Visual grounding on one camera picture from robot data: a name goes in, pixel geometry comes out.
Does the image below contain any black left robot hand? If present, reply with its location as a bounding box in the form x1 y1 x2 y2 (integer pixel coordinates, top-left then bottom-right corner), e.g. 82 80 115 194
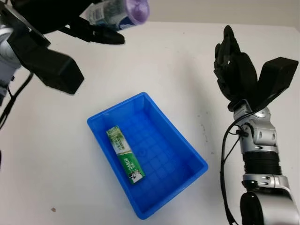
13 0 126 45

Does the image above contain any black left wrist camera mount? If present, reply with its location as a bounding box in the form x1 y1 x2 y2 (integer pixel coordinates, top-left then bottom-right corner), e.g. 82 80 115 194
0 3 85 96

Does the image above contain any blue plastic tray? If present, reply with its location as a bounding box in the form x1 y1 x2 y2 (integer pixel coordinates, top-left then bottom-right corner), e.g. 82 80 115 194
86 91 209 221

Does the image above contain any green toothpaste box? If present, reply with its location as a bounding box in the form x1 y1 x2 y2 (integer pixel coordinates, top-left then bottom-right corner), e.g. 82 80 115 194
106 126 147 186

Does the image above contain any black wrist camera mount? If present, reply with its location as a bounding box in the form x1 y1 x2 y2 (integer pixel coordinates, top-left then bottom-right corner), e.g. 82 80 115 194
254 57 300 111
0 3 85 96

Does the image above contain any purple capped printed bottle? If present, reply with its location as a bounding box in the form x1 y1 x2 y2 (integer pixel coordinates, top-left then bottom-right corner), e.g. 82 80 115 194
80 0 151 30

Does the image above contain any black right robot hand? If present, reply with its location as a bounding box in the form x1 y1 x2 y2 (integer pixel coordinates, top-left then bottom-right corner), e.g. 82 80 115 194
213 25 259 112

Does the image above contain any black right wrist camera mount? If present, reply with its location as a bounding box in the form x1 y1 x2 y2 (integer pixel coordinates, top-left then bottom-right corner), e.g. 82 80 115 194
254 57 300 111

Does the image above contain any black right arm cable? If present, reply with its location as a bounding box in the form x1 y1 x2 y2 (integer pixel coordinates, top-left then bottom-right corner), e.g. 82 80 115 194
219 112 249 225

